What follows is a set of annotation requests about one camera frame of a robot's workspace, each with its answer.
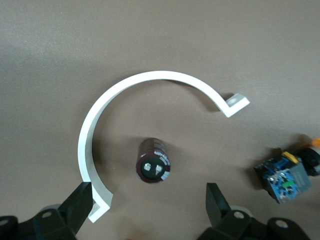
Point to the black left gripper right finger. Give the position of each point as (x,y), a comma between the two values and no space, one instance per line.
(225,217)

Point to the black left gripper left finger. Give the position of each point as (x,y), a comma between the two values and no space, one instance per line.
(71,210)

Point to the dark brown cylindrical capacitor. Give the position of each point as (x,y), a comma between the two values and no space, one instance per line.
(153,163)

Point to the white curved plastic clamp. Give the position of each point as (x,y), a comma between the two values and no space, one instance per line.
(87,140)

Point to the blue push button switch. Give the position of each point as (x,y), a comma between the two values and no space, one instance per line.
(287,175)

